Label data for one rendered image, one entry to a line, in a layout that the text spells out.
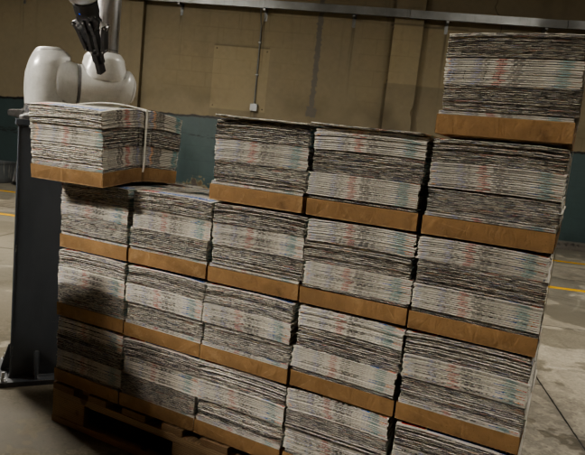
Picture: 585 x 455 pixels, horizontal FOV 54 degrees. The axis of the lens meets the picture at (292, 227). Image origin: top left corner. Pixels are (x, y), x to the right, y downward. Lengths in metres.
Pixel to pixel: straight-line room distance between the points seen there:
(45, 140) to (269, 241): 0.77
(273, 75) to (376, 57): 1.47
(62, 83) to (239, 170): 0.97
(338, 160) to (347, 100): 6.87
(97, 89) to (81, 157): 0.58
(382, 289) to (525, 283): 0.33
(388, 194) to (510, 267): 0.32
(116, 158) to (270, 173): 0.51
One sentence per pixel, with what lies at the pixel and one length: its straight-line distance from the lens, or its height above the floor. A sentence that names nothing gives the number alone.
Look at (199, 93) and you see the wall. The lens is 8.74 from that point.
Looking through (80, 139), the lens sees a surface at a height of 0.96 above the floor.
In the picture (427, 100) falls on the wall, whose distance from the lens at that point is 8.30.
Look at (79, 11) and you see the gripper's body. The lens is 1.96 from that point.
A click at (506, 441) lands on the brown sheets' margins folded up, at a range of 1.45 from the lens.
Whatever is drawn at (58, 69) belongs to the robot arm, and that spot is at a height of 1.19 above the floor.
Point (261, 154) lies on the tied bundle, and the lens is 1.53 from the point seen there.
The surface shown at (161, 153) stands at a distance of 1.96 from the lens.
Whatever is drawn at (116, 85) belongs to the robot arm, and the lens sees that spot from 2.35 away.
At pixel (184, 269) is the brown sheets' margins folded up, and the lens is 1.68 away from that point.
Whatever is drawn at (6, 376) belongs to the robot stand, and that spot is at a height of 0.02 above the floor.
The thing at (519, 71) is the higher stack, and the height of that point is 1.21.
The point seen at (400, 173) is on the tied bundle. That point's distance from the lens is 1.38.
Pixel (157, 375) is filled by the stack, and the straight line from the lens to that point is 1.84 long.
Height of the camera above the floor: 1.00
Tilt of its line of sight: 8 degrees down
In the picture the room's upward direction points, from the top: 6 degrees clockwise
